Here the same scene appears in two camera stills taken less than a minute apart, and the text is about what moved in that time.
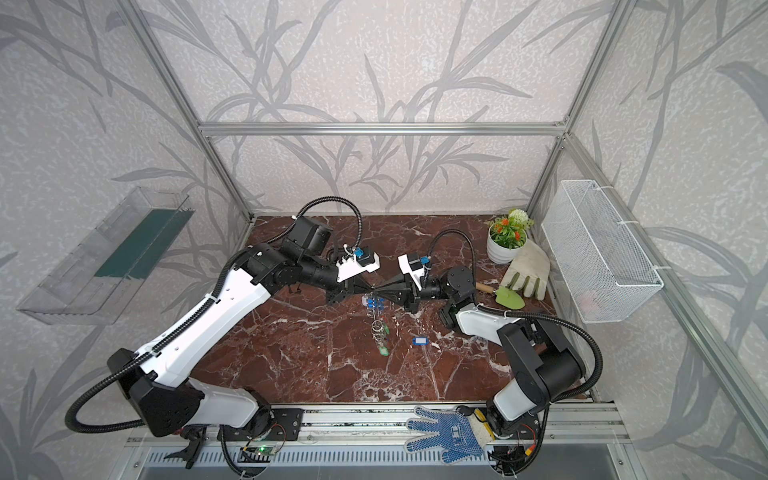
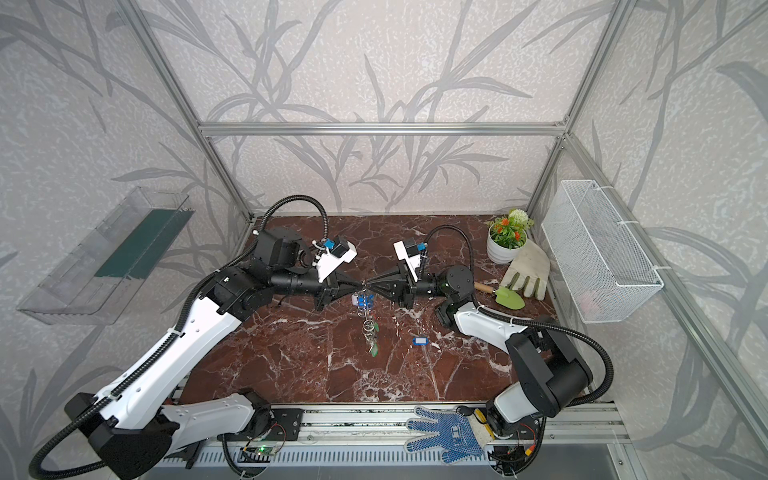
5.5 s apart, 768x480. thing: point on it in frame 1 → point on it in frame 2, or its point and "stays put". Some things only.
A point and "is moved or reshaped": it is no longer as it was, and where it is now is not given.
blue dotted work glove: (460, 436) stays put
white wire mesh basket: (595, 262) stays put
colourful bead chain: (379, 327) is moved or reshaped
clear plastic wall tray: (92, 283) stays put
